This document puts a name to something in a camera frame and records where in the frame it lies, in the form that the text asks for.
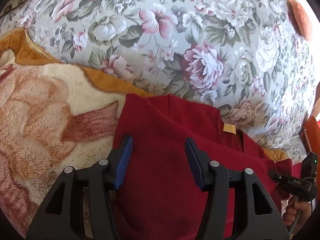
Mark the person's right hand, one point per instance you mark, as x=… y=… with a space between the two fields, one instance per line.
x=292 y=210

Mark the dark red knit garment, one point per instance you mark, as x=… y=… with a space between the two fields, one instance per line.
x=159 y=198

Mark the orange cloth at bed edge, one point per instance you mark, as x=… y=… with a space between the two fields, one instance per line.
x=311 y=135

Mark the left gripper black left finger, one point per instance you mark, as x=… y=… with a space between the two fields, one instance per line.
x=60 y=215

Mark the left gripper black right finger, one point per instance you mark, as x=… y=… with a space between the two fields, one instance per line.
x=255 y=213

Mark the grey floral bedspread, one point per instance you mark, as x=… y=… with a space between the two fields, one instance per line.
x=243 y=57

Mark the orange-brown pillow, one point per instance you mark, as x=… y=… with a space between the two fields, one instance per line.
x=300 y=19

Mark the cream and orange plush blanket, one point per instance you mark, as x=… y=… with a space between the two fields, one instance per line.
x=52 y=116

